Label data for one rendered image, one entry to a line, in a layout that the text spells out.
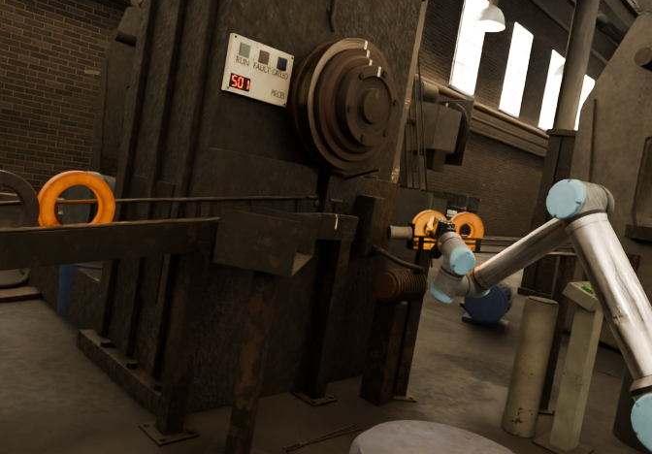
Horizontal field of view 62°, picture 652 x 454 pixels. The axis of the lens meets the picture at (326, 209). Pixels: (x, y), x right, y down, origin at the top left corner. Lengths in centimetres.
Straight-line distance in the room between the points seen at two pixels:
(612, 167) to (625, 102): 47
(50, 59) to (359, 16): 600
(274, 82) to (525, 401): 149
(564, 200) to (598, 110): 291
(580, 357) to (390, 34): 146
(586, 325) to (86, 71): 696
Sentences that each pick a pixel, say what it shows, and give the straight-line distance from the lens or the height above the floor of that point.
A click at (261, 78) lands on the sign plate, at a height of 113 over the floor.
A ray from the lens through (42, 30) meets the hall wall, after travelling 784.
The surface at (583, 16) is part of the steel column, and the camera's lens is 1135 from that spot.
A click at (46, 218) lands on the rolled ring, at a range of 145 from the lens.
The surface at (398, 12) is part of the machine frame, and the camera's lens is 243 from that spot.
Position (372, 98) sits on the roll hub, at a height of 114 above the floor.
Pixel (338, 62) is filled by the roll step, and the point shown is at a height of 123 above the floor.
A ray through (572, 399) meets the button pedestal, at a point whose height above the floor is 20.
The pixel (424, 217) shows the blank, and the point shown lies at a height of 75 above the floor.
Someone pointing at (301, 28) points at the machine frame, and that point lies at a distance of 202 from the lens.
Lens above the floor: 83
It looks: 3 degrees down
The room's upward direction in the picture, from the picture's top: 10 degrees clockwise
